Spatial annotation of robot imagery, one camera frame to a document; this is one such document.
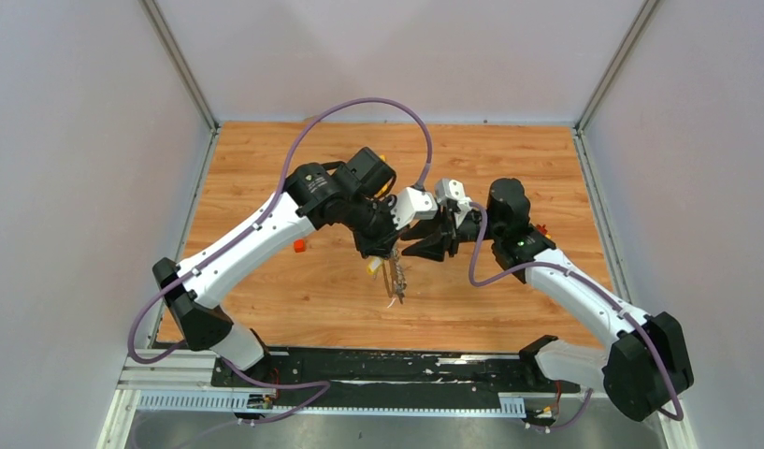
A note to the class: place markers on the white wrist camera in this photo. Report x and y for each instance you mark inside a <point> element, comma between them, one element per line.
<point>451,195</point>
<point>412,205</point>

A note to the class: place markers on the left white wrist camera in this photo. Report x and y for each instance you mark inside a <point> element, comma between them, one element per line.
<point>412,205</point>

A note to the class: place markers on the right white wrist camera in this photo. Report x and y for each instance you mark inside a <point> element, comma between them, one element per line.
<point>451,195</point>

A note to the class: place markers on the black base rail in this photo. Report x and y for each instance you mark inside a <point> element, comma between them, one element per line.
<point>382,379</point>

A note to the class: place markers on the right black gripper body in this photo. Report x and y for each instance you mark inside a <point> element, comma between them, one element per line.
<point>468,229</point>

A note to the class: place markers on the yellow triangular plastic piece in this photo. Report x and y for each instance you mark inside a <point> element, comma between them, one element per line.
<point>389,177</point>

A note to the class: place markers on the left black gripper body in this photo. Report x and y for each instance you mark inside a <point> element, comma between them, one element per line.
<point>374,227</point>

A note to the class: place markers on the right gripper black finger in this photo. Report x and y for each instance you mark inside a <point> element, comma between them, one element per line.
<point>436,247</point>
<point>435,227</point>

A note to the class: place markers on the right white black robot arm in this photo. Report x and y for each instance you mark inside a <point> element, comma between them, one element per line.
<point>642,363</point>

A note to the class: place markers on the green red toy brick vehicle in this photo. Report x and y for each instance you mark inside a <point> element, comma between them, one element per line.
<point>543,230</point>

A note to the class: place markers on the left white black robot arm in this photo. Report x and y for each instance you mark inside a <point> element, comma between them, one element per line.
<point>312,196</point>

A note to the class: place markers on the yellow key tag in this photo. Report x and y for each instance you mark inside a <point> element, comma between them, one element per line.
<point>374,265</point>

